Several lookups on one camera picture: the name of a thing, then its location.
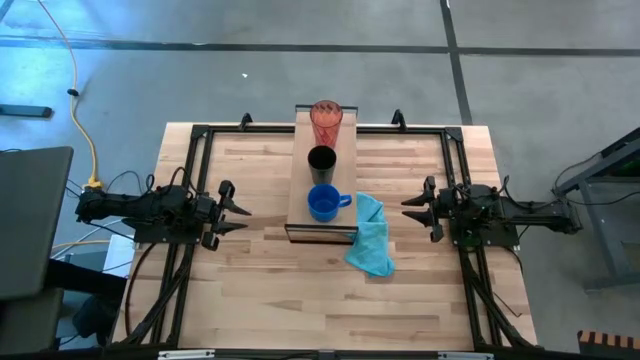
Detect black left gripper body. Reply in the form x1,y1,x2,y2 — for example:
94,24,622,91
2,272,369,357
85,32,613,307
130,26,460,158
198,179,236,251

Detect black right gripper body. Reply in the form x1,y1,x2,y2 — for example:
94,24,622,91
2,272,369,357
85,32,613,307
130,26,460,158
424,175,459,244

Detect blue plastic mug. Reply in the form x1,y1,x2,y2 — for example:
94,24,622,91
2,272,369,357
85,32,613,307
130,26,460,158
307,183,354,224

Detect black cup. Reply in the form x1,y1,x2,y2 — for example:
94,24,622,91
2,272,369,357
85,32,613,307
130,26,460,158
306,145,338,185

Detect red-orange translucent faceted tumbler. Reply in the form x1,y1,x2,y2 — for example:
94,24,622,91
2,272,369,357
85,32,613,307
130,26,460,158
309,99,344,150

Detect teal cloth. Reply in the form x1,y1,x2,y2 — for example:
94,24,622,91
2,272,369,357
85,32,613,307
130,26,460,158
344,191,397,279

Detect black bag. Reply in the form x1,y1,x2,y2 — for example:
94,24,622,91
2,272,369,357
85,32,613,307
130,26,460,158
72,294,119,346

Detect grey metal stand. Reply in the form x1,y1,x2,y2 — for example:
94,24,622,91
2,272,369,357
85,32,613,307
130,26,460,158
552,127,640,291

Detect dark grey panel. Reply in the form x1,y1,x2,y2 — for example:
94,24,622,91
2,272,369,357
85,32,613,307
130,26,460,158
0,146,75,301
0,287,64,354

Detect black floor bar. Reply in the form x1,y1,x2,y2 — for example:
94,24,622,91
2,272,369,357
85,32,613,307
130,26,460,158
0,104,54,120

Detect wooden shelf black metal frame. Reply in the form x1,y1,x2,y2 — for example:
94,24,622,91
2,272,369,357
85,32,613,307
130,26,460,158
283,104,360,245

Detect black aluminium table frame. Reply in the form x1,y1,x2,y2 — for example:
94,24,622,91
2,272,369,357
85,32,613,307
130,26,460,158
107,109,539,351

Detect white cable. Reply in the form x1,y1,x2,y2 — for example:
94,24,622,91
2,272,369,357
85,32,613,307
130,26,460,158
49,218,124,259

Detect silver metal bracket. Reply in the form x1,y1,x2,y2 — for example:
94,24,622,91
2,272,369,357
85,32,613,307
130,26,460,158
437,351,494,360
158,349,216,360

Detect yellow cable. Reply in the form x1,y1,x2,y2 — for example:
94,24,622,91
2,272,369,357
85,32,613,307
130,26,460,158
35,0,104,189

